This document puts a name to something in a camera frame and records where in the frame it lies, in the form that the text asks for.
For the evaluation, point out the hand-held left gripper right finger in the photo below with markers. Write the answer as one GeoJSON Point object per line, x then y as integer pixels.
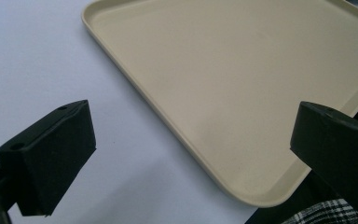
{"type": "Point", "coordinates": [338, 149]}

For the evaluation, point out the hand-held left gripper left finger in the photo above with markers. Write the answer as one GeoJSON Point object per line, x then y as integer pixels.
{"type": "Point", "coordinates": [48, 158]}

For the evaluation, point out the black white plaid cloth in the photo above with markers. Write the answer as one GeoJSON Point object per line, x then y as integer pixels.
{"type": "Point", "coordinates": [329, 211]}

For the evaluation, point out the beige plastic tray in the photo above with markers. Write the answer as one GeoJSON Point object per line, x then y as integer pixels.
{"type": "Point", "coordinates": [230, 93]}

